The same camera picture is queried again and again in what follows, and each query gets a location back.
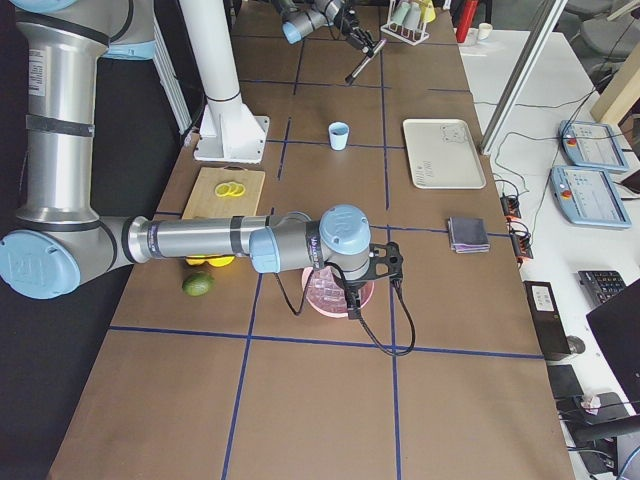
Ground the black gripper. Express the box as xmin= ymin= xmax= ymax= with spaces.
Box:
xmin=342 ymin=280 xmax=365 ymax=320
xmin=344 ymin=23 xmax=378 ymax=55

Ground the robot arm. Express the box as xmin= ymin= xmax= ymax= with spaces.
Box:
xmin=1 ymin=1 xmax=403 ymax=320
xmin=270 ymin=0 xmax=384 ymax=57

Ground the clear ice cubes pile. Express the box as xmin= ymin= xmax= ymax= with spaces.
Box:
xmin=306 ymin=267 xmax=351 ymax=312

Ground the metal cup rack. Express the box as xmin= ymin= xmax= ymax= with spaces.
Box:
xmin=380 ymin=1 xmax=430 ymax=46

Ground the green cup on rack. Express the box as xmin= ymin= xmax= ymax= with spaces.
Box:
xmin=389 ymin=1 xmax=409 ymax=25

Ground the grey cup on rack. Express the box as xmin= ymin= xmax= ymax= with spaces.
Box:
xmin=402 ymin=2 xmax=421 ymax=31

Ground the yellow cup on rack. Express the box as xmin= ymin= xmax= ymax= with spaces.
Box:
xmin=417 ymin=0 xmax=436 ymax=24

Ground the light blue plastic cup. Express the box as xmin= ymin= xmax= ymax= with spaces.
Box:
xmin=328 ymin=121 xmax=350 ymax=151

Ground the small white paper cup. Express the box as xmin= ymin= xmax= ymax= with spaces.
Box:
xmin=477 ymin=22 xmax=493 ymax=41

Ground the pink bowl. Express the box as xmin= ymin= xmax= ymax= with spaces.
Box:
xmin=301 ymin=264 xmax=376 ymax=319

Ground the red cylinder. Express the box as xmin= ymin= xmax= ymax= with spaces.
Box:
xmin=456 ymin=0 xmax=480 ymax=44

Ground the cream bear serving tray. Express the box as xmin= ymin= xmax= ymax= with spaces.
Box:
xmin=402 ymin=119 xmax=486 ymax=190

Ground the grey folded cloth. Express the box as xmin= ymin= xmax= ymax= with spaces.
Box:
xmin=447 ymin=217 xmax=490 ymax=253

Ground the yellow lemon lower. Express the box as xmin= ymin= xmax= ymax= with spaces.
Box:
xmin=206 ymin=255 xmax=235 ymax=268

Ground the yellow lemon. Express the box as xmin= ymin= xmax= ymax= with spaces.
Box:
xmin=206 ymin=255 xmax=235 ymax=268
xmin=185 ymin=256 xmax=209 ymax=266

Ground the green avocado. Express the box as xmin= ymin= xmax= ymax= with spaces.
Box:
xmin=182 ymin=271 xmax=215 ymax=297

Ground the yellow lemon upper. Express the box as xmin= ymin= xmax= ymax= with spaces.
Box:
xmin=185 ymin=256 xmax=209 ymax=266

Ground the lemon slices stack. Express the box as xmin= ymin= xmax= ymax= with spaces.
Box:
xmin=214 ymin=181 xmax=246 ymax=198

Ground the bamboo cutting board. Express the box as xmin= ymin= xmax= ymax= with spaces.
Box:
xmin=182 ymin=167 xmax=265 ymax=219

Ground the orange black power strip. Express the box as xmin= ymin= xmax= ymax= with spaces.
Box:
xmin=500 ymin=195 xmax=533 ymax=265

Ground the black box with label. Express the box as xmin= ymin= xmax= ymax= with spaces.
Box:
xmin=523 ymin=281 xmax=571 ymax=361

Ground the black computer mouse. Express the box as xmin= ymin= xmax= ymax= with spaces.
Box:
xmin=566 ymin=335 xmax=586 ymax=355

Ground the far blue teach pendant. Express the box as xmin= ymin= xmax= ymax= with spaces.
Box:
xmin=558 ymin=120 xmax=629 ymax=174

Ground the blue teach pendant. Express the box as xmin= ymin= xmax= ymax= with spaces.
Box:
xmin=558 ymin=120 xmax=629 ymax=174
xmin=550 ymin=166 xmax=631 ymax=229

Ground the black keyboard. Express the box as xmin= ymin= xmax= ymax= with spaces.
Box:
xmin=578 ymin=270 xmax=626 ymax=306

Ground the near blue teach pendant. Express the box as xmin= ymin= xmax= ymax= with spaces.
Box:
xmin=550 ymin=166 xmax=631 ymax=229

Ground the black monitor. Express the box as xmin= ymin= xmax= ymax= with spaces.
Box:
xmin=587 ymin=280 xmax=640 ymax=412

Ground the aluminium frame post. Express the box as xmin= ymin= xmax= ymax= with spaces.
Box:
xmin=480 ymin=0 xmax=567 ymax=155

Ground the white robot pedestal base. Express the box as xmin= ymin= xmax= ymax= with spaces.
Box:
xmin=180 ymin=0 xmax=270 ymax=164

